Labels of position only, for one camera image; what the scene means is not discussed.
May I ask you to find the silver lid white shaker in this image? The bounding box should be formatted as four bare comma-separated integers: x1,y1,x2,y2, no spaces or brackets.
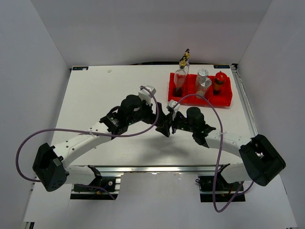
196,77,212,96

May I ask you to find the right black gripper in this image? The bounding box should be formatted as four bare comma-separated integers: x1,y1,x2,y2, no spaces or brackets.
156,110,195,137

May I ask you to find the red lid sauce jar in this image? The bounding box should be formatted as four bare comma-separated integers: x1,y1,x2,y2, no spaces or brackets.
213,72,227,95

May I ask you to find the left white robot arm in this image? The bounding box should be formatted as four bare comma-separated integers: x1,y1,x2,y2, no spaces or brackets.
32,95,166,192

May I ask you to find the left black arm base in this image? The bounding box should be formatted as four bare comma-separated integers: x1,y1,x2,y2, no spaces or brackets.
73,166,118,195

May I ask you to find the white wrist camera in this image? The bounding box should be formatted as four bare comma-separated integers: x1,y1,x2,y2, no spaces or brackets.
166,100,180,114
138,85,156,105

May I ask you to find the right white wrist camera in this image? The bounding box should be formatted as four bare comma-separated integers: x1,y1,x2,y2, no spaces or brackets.
166,100,180,114

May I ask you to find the glass bottle with dark sauce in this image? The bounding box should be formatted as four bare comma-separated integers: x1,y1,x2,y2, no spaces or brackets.
174,60,187,97

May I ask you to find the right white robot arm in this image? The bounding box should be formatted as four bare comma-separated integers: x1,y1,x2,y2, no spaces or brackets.
171,107,286,190

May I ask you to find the empty glass oil bottle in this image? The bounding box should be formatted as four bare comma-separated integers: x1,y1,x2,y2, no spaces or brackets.
183,49,190,74

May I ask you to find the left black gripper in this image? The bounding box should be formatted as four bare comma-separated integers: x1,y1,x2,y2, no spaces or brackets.
127,98,167,127

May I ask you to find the red plastic organizer bin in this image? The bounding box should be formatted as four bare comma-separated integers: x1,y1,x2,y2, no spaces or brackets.
166,73,233,108

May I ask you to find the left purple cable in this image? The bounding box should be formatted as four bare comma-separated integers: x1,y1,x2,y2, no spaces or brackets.
16,87,160,201

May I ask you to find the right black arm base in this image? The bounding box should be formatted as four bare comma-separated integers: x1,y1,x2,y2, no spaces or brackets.
197,164,245,195

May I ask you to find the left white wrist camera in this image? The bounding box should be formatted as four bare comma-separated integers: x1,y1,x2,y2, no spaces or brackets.
138,85,156,105

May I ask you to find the blue label spice shaker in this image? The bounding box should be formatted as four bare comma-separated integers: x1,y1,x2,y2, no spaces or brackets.
195,69,208,91

